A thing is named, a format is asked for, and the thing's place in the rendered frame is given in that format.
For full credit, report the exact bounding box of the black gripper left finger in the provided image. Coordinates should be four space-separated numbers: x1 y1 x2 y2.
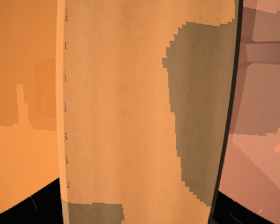
0 177 64 224

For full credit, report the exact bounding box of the light wooden board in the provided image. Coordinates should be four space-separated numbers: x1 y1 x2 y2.
55 0 244 224

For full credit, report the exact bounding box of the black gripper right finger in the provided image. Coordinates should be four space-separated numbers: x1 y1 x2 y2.
211 192 274 224

